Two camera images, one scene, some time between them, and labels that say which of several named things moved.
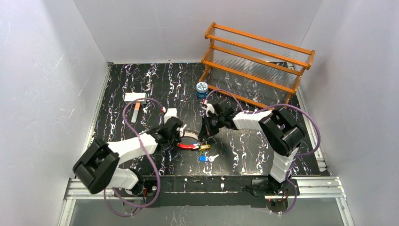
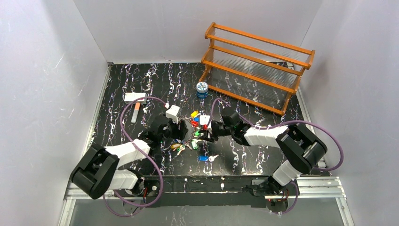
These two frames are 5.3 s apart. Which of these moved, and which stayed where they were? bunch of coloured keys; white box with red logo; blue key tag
Moved: bunch of coloured keys
Stayed: white box with red logo; blue key tag
